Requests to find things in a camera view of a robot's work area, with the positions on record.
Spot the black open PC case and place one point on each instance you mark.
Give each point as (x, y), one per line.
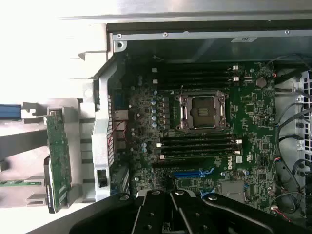
(195, 48)

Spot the green motherboard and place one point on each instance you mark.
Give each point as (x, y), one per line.
(256, 117)

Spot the hard disk with blue rails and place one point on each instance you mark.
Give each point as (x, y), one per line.
(9, 112)

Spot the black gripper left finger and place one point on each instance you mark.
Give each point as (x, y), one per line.
(148, 214)

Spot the grey metal disk bay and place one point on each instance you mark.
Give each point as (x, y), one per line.
(287, 148)

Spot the blue expansion slot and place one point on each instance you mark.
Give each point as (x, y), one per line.
(187, 174)

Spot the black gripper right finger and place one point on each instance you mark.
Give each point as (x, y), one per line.
(190, 214)

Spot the grey parts rack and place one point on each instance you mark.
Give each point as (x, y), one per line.
(24, 141)

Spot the round coin battery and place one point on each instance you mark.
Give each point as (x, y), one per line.
(261, 82)

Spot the green RAM stick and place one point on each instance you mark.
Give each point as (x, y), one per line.
(14, 183)

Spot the metal CPU socket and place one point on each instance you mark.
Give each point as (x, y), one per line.
(203, 111)

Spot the silver chipset heat sink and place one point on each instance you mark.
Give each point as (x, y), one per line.
(232, 189)

